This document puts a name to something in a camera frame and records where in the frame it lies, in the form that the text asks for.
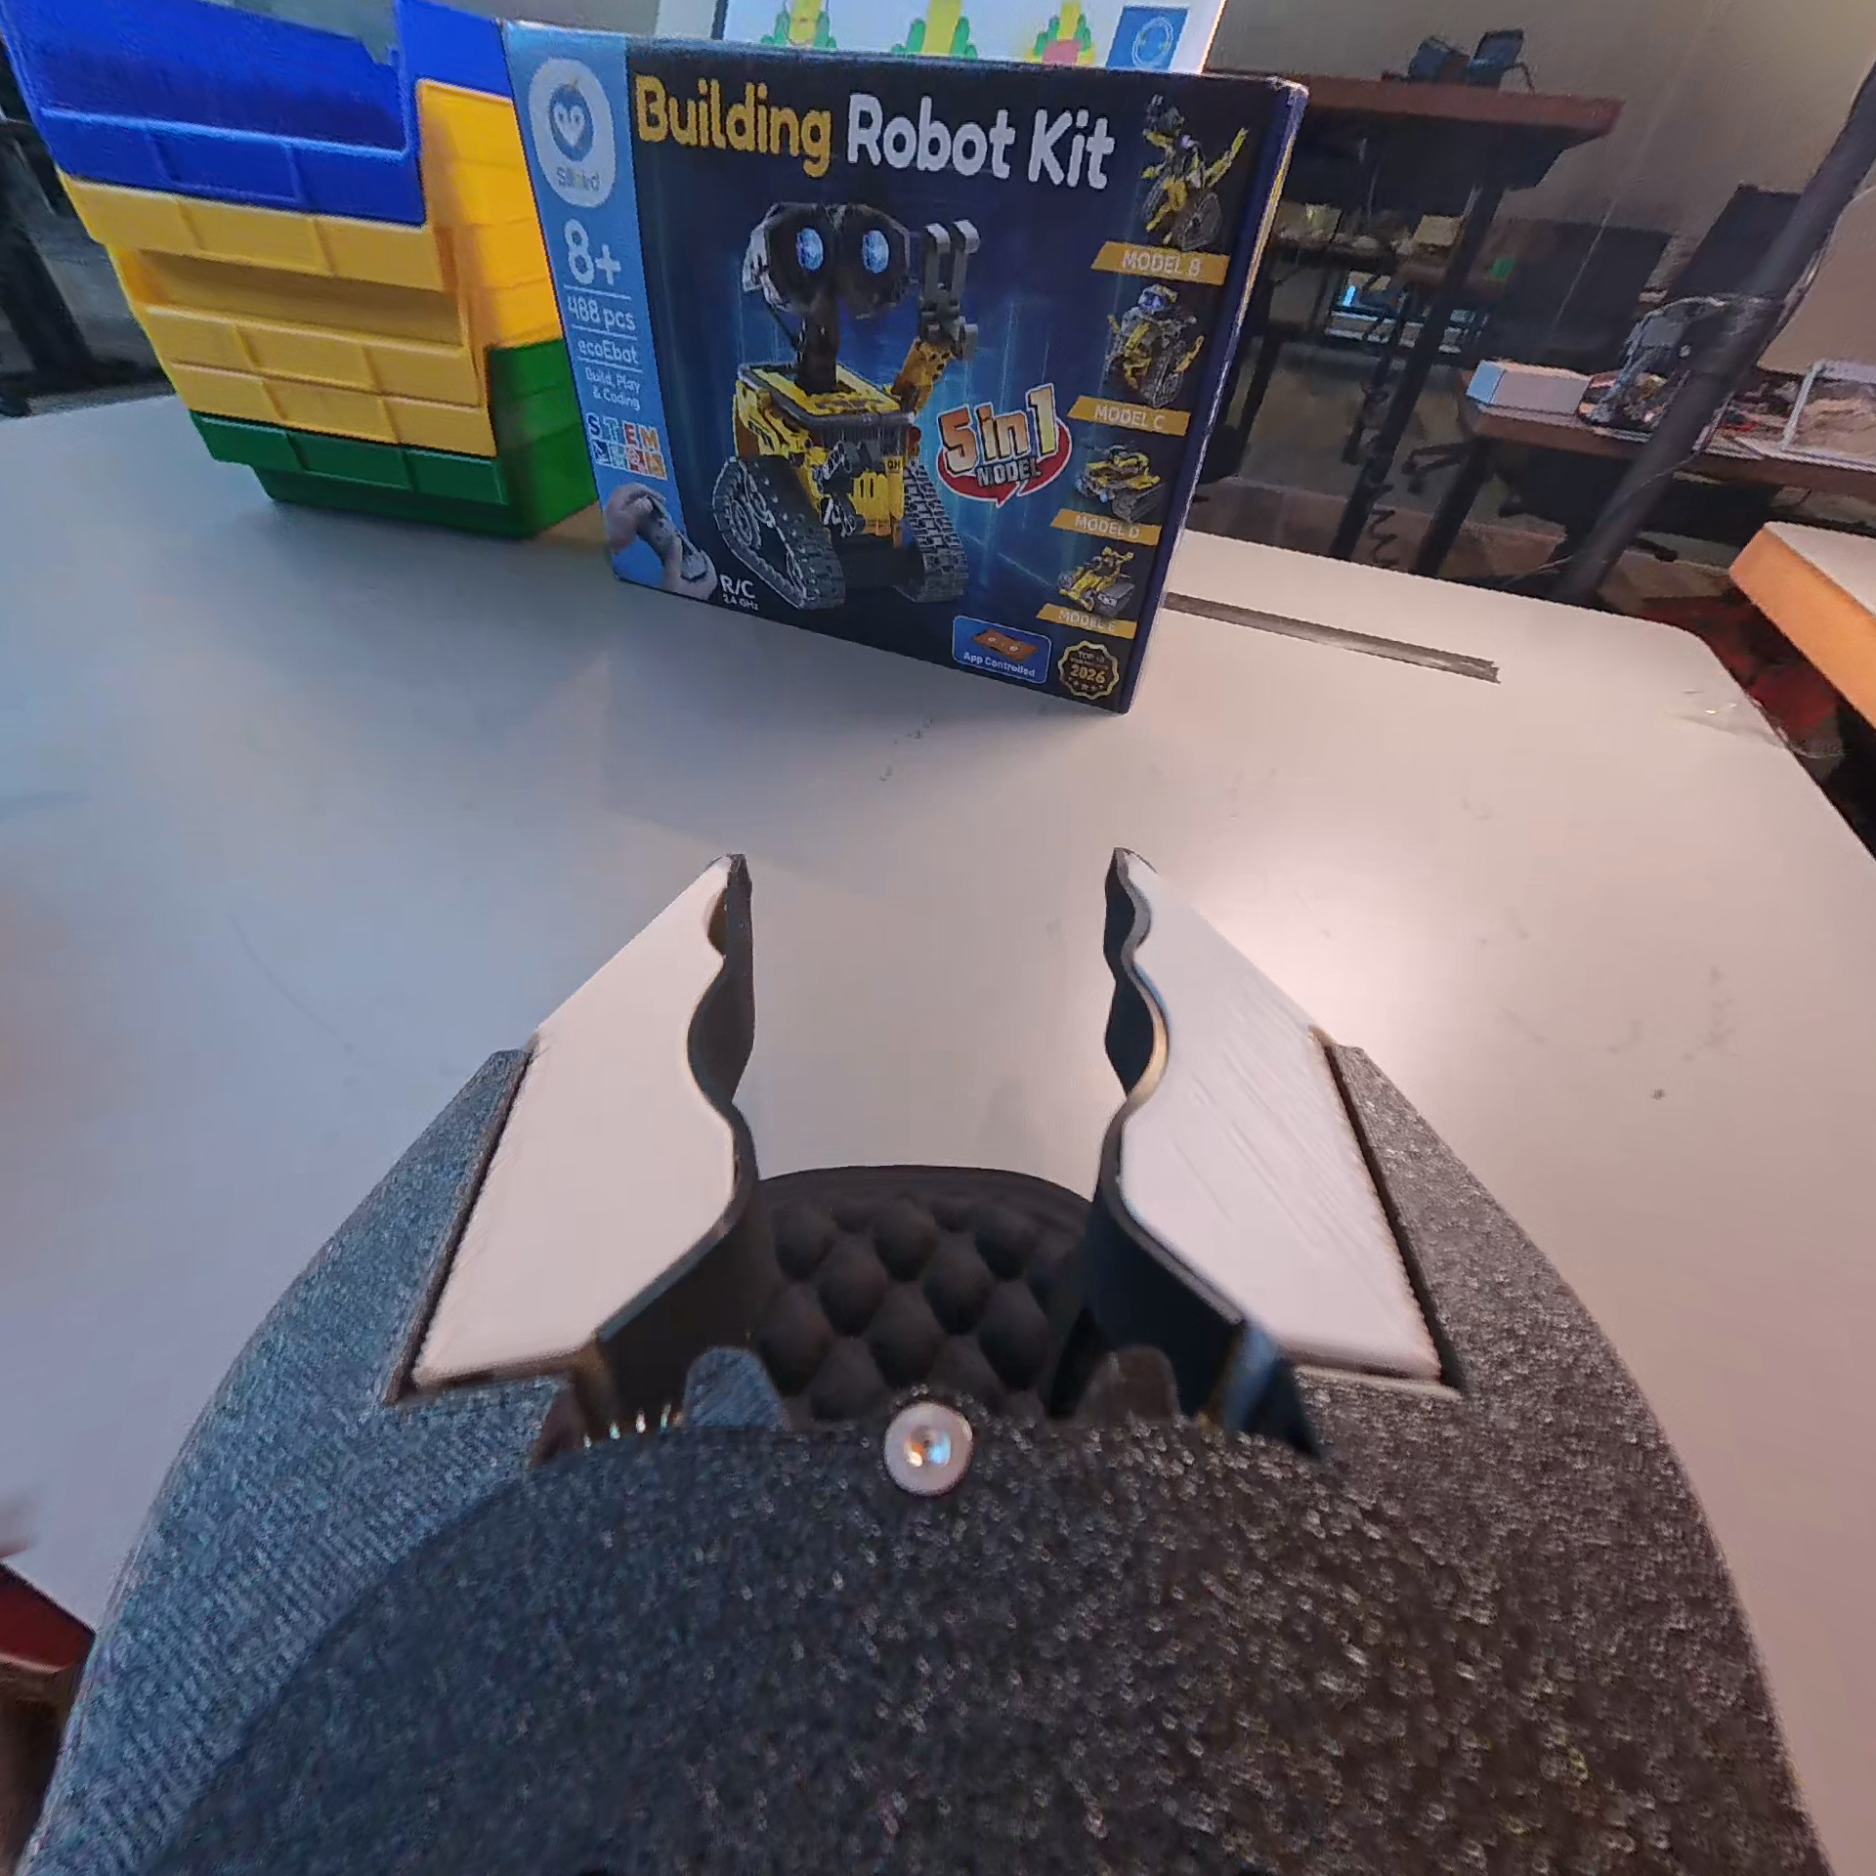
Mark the grey desk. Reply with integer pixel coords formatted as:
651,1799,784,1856
0,390,1876,1876

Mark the blue storage bin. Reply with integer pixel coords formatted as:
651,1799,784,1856
0,0,513,227

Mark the small white box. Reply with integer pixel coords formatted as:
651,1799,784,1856
1461,358,1595,414

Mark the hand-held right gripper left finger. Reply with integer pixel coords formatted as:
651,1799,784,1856
410,851,762,1441

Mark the blue cardboard kit box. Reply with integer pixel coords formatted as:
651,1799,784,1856
500,20,1309,718

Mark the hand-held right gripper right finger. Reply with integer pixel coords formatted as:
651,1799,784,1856
1083,850,1445,1446

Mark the black office chair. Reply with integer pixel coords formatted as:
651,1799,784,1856
750,1164,1098,1436

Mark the wood-edged table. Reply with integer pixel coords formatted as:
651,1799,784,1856
1727,521,1876,731

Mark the black tripod pole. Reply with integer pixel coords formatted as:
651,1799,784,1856
1550,56,1876,606

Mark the brown workshop table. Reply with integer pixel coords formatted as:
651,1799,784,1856
1202,72,1626,564
1407,358,1876,582

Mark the printed instruction sheet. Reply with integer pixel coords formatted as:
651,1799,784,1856
651,0,1234,76

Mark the yellow storage bin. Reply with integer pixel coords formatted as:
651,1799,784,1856
55,79,566,459

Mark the green storage bin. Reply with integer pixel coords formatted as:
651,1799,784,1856
189,342,606,541

